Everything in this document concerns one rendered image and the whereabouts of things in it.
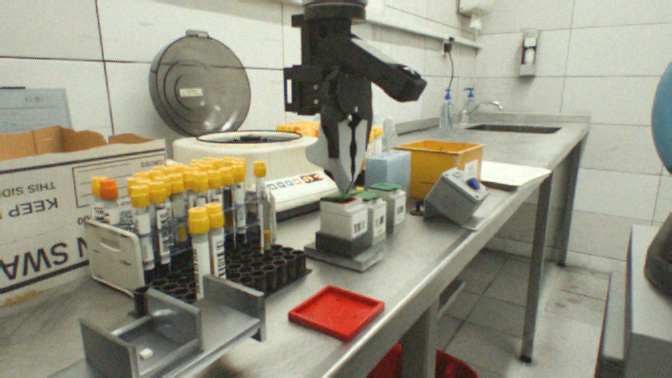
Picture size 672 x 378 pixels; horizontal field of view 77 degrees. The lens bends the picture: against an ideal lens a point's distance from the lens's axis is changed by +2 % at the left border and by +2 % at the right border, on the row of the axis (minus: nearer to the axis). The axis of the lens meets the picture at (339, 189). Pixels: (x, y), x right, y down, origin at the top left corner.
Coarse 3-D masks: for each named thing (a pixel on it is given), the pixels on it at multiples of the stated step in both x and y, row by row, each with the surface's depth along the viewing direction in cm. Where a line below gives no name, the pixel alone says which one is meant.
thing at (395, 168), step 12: (372, 156) 71; (384, 156) 71; (396, 156) 71; (408, 156) 75; (372, 168) 69; (384, 168) 68; (396, 168) 71; (408, 168) 76; (372, 180) 70; (384, 180) 69; (396, 180) 72; (408, 180) 76; (408, 192) 77; (408, 204) 75
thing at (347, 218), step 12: (324, 204) 52; (336, 204) 51; (348, 204) 51; (360, 204) 53; (324, 216) 52; (336, 216) 51; (348, 216) 50; (360, 216) 52; (324, 228) 53; (336, 228) 52; (348, 228) 51; (360, 228) 52
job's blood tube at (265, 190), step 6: (264, 186) 49; (270, 186) 48; (264, 192) 48; (270, 192) 48; (264, 198) 48; (270, 198) 48; (264, 204) 48; (270, 204) 48; (264, 210) 48; (270, 210) 49; (264, 216) 48; (270, 216) 49; (264, 222) 48; (270, 222) 49; (264, 228) 49; (270, 228) 49; (264, 234) 49; (270, 234) 49; (264, 240) 49; (270, 240) 49; (264, 246) 49; (270, 246) 49; (264, 252) 49
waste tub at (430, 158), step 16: (416, 144) 89; (432, 144) 91; (448, 144) 89; (464, 144) 87; (416, 160) 80; (432, 160) 78; (448, 160) 76; (464, 160) 77; (480, 160) 85; (416, 176) 81; (432, 176) 79; (480, 176) 86; (416, 192) 82
